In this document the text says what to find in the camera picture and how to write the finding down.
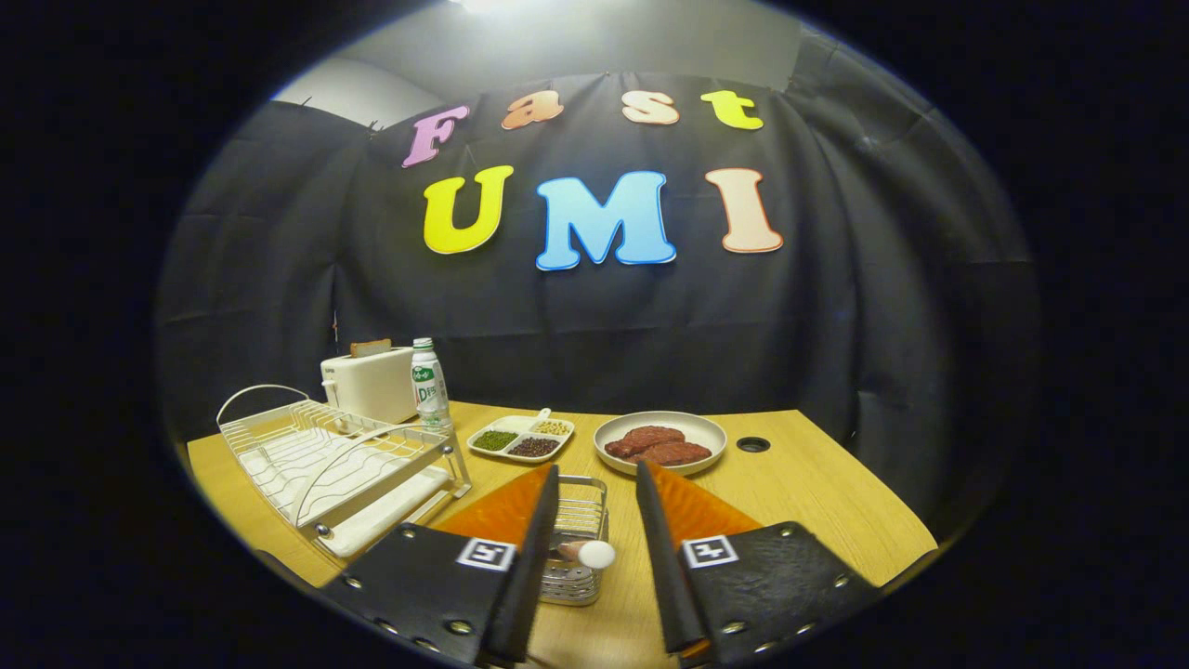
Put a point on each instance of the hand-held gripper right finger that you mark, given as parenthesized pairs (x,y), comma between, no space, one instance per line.
(661,567)

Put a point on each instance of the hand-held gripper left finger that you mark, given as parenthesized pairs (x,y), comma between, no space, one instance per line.
(529,567)

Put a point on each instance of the white spoon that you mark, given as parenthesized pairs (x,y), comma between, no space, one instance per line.
(596,555)

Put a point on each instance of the white divided condiment dish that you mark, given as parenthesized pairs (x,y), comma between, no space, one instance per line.
(522,429)

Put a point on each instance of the beige plate with meat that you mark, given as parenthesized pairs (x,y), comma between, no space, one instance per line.
(708,431)

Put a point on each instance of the red raw meat slice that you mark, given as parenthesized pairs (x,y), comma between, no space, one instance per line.
(685,453)
(646,437)

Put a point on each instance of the pile of dark red beans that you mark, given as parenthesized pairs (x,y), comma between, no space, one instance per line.
(534,447)

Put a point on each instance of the pile of green beans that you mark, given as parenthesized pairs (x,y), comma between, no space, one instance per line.
(495,439)

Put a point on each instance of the pile of yellow soybeans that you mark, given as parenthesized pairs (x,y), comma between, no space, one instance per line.
(554,427)

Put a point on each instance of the clear plastic water bottle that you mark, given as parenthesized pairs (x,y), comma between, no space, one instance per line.
(429,390)

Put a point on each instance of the black backdrop cloth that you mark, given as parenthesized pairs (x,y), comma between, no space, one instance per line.
(604,334)

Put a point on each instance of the white toaster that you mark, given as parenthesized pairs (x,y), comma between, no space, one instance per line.
(372,386)

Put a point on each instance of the brown bread slice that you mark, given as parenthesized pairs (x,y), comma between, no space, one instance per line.
(370,347)

